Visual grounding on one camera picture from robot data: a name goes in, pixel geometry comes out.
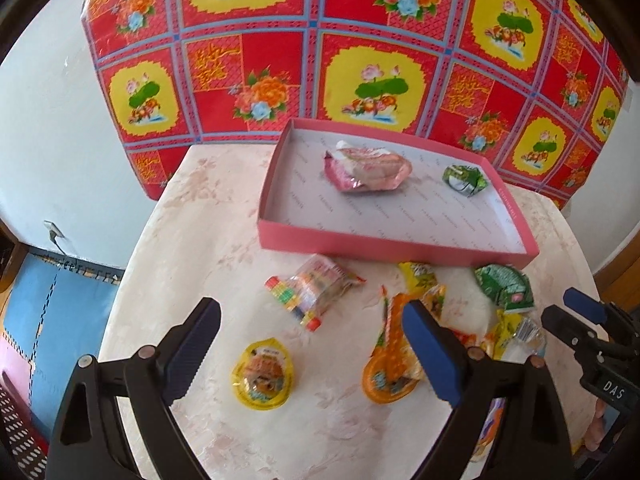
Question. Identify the red floral cloth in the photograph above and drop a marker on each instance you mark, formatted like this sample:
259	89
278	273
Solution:
280	60

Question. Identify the blue foam floor mat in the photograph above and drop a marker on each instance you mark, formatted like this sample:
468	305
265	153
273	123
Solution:
60	310

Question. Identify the long orange snack packet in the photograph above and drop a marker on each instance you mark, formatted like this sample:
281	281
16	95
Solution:
394	320

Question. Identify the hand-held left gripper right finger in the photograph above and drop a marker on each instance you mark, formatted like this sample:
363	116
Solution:
430	355

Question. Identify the yellow jelly cup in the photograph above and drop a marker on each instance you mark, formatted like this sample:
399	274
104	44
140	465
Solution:
262	375

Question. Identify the white wall socket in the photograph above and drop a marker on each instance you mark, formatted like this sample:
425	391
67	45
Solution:
52	232

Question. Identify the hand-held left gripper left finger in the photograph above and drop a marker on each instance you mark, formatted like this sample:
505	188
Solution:
192	355

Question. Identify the yellow candy packet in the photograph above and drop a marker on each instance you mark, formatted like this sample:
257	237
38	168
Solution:
420	275
500	332

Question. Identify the pink snack packet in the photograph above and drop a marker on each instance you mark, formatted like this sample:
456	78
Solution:
370	167

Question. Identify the clear silver snack packet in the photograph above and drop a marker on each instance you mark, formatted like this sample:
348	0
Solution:
529	334

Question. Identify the white perforated plastic stool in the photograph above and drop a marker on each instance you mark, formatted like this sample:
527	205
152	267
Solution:
17	425

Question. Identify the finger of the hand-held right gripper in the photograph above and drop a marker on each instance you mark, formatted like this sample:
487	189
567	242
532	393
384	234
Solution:
582	302
560	322

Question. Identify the person's right hand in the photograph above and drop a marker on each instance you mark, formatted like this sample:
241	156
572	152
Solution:
596	425

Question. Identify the green triangular snack packet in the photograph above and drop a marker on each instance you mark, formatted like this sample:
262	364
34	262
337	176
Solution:
505	285

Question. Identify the clear colourful candy packet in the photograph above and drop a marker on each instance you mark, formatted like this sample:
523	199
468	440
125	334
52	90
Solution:
310	290

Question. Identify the small dark green packet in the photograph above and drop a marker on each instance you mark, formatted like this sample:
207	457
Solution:
462	179

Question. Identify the pink cardboard box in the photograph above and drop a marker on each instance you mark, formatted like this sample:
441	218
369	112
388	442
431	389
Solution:
350	200

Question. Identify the small orange snack packet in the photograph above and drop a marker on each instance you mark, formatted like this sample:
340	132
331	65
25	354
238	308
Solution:
462	339

